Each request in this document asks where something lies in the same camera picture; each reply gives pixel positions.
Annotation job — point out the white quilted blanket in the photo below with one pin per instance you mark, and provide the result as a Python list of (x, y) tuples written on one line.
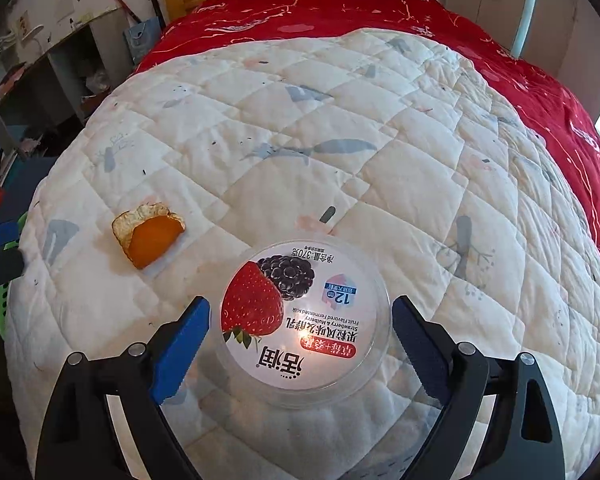
[(355, 160)]

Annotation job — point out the white plastic bag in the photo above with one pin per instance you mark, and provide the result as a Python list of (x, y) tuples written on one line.
[(99, 81)]

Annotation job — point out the white desk lamp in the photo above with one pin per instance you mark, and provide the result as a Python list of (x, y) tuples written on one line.
[(35, 32)]

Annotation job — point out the blue bag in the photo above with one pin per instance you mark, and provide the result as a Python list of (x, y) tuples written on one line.
[(142, 42)]

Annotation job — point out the pink box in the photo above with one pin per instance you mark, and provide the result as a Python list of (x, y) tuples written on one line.
[(12, 74)]

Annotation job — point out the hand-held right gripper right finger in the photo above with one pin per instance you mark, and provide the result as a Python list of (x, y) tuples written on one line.
[(420, 350)]

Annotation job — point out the black stick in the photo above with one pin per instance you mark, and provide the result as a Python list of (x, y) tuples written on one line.
[(156, 2)]

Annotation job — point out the grey desk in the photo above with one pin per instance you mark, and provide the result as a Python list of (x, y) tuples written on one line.
[(65, 65)]

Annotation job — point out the orange peel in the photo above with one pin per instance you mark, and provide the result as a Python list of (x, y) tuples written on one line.
[(152, 242)]

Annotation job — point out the green plastic basket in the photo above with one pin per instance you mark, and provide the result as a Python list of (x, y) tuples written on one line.
[(1, 305)]

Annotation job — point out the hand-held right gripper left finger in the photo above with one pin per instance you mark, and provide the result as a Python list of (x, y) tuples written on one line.
[(180, 355)]

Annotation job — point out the red printed blanket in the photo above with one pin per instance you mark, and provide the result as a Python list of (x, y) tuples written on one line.
[(330, 10)]

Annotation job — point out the white yogurt tub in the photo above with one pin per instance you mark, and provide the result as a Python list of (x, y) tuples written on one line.
[(305, 322)]

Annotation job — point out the light blue pole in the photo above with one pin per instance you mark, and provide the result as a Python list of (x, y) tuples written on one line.
[(526, 5)]

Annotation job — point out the white paper sheet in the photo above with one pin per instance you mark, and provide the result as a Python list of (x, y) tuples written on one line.
[(65, 9)]

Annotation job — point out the red stick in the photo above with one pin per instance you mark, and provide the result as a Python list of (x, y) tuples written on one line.
[(126, 9)]

